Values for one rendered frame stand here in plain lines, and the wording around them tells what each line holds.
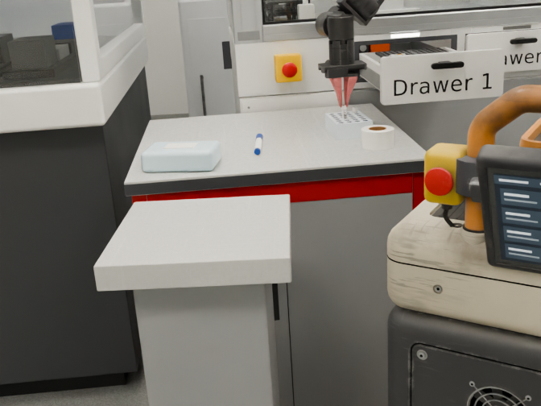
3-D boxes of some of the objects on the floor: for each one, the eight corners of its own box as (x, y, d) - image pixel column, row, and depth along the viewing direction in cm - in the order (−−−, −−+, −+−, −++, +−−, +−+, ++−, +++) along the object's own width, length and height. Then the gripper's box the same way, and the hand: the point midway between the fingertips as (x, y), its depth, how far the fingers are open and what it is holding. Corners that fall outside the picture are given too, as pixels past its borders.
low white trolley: (428, 466, 164) (434, 157, 139) (166, 494, 161) (123, 182, 136) (374, 341, 219) (371, 102, 194) (178, 359, 216) (149, 120, 191)
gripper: (320, 42, 152) (324, 111, 157) (366, 38, 152) (368, 108, 158) (316, 39, 158) (319, 105, 163) (360, 35, 159) (361, 102, 164)
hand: (343, 103), depth 160 cm, fingers closed, pressing on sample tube
